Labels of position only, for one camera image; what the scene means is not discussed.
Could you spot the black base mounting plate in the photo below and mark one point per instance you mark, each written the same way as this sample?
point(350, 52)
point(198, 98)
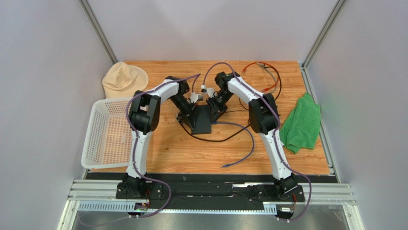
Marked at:
point(215, 192)

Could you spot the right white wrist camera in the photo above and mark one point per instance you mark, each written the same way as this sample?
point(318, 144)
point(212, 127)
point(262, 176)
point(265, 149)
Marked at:
point(208, 91)

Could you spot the beige bucket hat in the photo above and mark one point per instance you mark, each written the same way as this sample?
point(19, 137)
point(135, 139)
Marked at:
point(123, 80)

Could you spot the aluminium front rail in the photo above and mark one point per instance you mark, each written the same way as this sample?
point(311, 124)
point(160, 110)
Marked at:
point(90, 195)

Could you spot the white plastic basket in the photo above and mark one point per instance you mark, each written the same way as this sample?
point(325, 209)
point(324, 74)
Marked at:
point(108, 140)

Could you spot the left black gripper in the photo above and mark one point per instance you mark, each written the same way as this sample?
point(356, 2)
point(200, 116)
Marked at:
point(189, 117)

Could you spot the black network switch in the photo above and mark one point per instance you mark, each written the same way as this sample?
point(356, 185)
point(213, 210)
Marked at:
point(202, 121)

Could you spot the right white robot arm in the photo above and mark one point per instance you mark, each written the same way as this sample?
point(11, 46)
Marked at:
point(263, 119)

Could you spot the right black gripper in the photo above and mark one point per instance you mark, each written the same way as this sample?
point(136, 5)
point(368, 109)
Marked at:
point(212, 106)

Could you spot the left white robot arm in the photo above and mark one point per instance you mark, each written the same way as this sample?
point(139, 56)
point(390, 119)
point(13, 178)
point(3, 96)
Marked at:
point(143, 118)

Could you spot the green cloth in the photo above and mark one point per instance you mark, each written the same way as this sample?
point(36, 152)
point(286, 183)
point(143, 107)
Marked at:
point(301, 128)

